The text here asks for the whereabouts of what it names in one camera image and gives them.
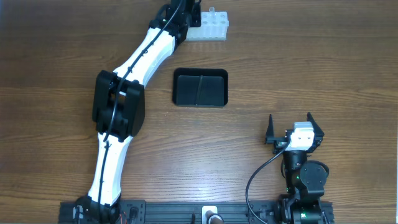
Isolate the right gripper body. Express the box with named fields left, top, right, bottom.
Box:
left=264, top=130, right=325, bottom=155

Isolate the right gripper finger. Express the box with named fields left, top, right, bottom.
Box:
left=265, top=113, right=275, bottom=138
left=307, top=112, right=325, bottom=138

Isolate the black tray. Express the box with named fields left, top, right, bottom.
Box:
left=172, top=67, right=229, bottom=108

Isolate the white test tube rack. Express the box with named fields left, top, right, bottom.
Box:
left=185, top=6, right=230, bottom=42

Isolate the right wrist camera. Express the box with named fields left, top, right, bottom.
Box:
left=285, top=121, right=315, bottom=152

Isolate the mounting rail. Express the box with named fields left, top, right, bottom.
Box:
left=58, top=199, right=335, bottom=224

